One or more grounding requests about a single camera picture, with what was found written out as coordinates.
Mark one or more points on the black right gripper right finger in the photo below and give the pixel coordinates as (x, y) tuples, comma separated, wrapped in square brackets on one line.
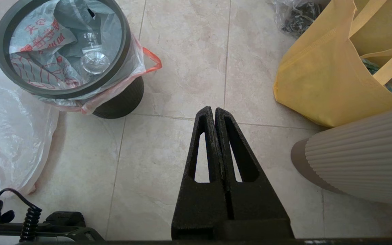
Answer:
[(264, 211)]

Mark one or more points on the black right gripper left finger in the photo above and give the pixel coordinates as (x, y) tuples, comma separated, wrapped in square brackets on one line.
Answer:
[(199, 211)]

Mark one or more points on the white red bag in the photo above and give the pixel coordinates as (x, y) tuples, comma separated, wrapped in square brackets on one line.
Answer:
[(43, 37)]

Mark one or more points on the black round trash bin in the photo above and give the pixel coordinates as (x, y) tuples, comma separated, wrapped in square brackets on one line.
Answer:
[(121, 100)]

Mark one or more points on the yellow fabric tote bag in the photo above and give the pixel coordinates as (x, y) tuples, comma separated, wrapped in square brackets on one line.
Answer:
[(318, 78)]

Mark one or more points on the clear bag with black contents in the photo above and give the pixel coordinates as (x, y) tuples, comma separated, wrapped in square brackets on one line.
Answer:
[(298, 17)]

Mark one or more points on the white plastic bag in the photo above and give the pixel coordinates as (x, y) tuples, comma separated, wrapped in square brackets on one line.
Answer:
[(9, 129)]

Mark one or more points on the black robot chassis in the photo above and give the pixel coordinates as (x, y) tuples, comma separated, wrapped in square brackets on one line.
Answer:
[(63, 219)]

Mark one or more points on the dark green patterned item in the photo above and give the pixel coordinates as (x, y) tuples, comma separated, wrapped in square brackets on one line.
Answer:
[(373, 68)]

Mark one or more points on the crumpled clear plastic bottle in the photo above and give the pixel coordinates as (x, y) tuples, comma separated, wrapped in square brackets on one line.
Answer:
[(95, 63)]

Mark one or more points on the labelled clear plastic bottle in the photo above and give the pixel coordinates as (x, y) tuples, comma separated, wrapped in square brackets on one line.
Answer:
[(91, 40)]

